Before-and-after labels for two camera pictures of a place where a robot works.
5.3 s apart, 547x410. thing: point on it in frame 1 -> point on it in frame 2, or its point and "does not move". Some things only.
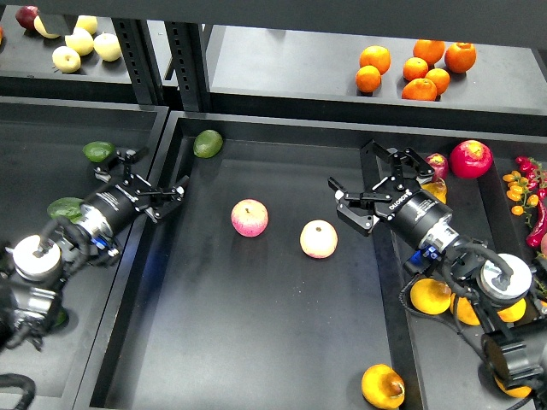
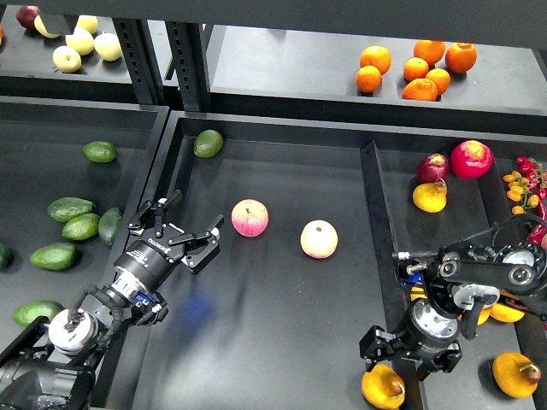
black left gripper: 108,212 -> 148,259
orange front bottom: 419,89 does not move
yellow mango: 383,386 does not move
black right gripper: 421,217 -> 426,331
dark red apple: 438,162 does not move
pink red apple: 249,217 does not move
